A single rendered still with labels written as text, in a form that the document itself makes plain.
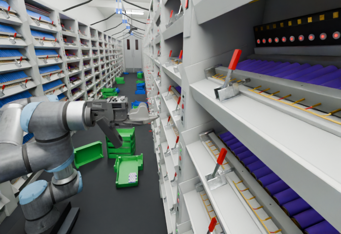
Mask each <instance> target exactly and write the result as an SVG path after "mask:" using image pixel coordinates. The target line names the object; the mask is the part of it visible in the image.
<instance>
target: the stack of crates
mask: <svg viewBox="0 0 341 234"><path fill-rule="evenodd" d="M116 130H117V131H118V133H119V134H120V135H121V136H122V138H123V144H122V146H121V147H120V148H118V149H116V148H115V147H114V146H113V144H112V143H111V142H110V140H109V139H108V138H107V136H106V145H107V154H108V158H116V155H118V157H120V156H121V157H123V156H134V153H135V128H134V127H133V129H116Z"/></svg>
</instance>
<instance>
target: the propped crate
mask: <svg viewBox="0 0 341 234"><path fill-rule="evenodd" d="M130 173H136V175H137V179H136V180H135V183H128V181H129V175H130ZM129 186H138V155H136V157H127V158H121V156H120V157H119V161H118V169H117V179H116V188H120V187H129Z"/></svg>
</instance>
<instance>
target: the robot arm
mask: <svg viewBox="0 0 341 234"><path fill-rule="evenodd" d="M156 119H158V116H157V115H152V114H149V111H148V108H147V105H146V103H144V102H142V103H140V104H139V106H138V108H136V109H131V110H130V112H129V113H128V99H127V96H109V97H107V98H106V99H95V98H90V99H89V100H87V101H71V102H60V101H59V99H58V97H57V96H56V95H54V94H53V95H44V96H36V97H29V98H22V99H18V100H15V101H12V102H9V103H7V104H5V105H3V106H2V107H1V108H0V183H4V182H7V181H10V180H13V179H16V178H19V177H22V176H24V175H27V174H30V173H34V172H37V171H40V170H43V169H44V170H45V171H47V172H50V173H52V172H53V174H54V176H53V177H52V181H50V182H47V181H45V180H38V181H35V182H33V183H31V184H29V185H27V186H26V187H25V188H24V189H23V190H22V191H21V192H20V194H19V203H20V204H21V207H22V210H23V213H24V216H25V219H26V221H25V226H24V229H25V232H26V233H27V234H39V233H42V232H44V231H46V230H47V229H49V228H50V227H51V226H52V225H53V224H54V223H55V222H56V221H57V220H58V218H59V215H60V212H59V209H58V208H57V207H55V206H54V204H56V203H58V202H60V201H62V200H65V199H67V198H69V197H71V196H73V195H76V194H78V193H79V192H81V191H82V190H83V183H82V178H81V174H80V172H79V171H76V169H73V166H72V162H73V160H74V158H75V155H74V147H73V144H72V138H71V134H70V131H76V130H88V129H89V128H90V127H94V126H95V124H96V123H97V125H98V126H99V127H100V128H101V130H102V131H103V132H104V134H105V135H106V136H107V138H108V139H109V140H110V142H111V143H112V144H113V146H114V147H115V148H116V149H118V148H120V147H121V146H122V144H123V138H122V136H121V135H120V134H119V133H118V131H117V130H116V128H122V127H136V126H140V125H143V124H147V123H150V122H152V121H154V120H156ZM24 132H27V133H33V134H34V137H35V140H36V141H34V142H30V143H26V144H22V143H23V134H24Z"/></svg>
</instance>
